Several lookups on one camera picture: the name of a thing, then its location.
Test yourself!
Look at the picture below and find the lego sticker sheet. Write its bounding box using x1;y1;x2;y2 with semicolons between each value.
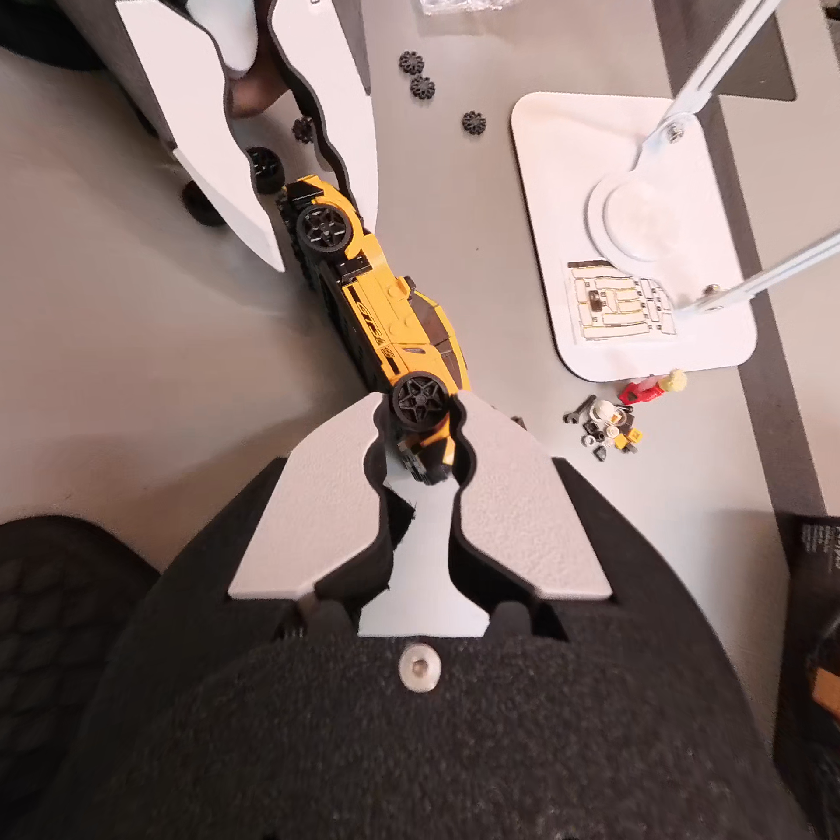
566;259;678;344

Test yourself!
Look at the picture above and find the black lego wheel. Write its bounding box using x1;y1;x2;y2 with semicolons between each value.
182;179;228;228
246;146;286;196

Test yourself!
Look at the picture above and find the red lego piece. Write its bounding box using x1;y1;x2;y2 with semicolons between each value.
619;369;688;405

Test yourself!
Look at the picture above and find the black mesh chair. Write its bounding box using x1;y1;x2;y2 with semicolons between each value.
0;515;163;828

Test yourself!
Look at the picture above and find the clear plastic bag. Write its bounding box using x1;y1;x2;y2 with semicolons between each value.
420;0;519;17

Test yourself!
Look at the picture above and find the black lego box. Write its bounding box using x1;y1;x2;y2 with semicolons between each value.
773;512;840;840

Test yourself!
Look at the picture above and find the person's left hand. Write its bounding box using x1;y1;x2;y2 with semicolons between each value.
230;0;294;119

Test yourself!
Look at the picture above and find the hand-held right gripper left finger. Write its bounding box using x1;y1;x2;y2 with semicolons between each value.
228;392;421;624

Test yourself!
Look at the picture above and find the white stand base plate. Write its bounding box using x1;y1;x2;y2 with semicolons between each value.
511;0;840;383

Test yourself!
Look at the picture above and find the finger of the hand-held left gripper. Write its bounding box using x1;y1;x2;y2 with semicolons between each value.
269;0;380;231
115;0;286;273

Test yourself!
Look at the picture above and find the orange lego car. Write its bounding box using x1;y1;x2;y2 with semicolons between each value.
276;174;472;487

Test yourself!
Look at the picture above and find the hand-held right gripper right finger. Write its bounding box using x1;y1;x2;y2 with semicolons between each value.
449;392;613;601

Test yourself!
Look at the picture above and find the pile of small lego parts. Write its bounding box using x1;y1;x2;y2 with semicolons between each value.
563;394;644;463

